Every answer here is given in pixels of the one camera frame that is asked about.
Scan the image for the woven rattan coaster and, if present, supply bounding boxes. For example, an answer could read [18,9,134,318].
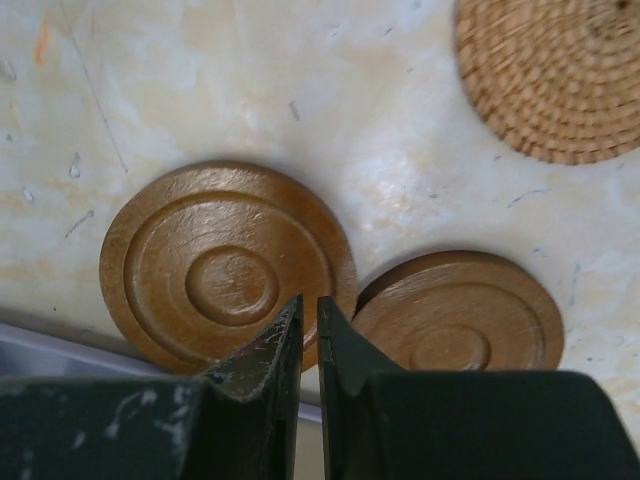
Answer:
[454,1,639,165]

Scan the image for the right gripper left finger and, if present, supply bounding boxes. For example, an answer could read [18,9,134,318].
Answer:
[1,296,304,479]

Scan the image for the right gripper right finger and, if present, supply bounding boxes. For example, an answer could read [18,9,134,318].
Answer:
[317,297,639,479]

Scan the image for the brown wooden coaster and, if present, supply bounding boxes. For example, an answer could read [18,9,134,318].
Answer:
[99,160,358,374]

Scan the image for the lavender plastic tray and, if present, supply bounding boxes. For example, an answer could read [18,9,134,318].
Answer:
[0,322,324,424]

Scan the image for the dark wooden coaster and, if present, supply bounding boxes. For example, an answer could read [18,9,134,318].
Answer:
[352,250,564,371]

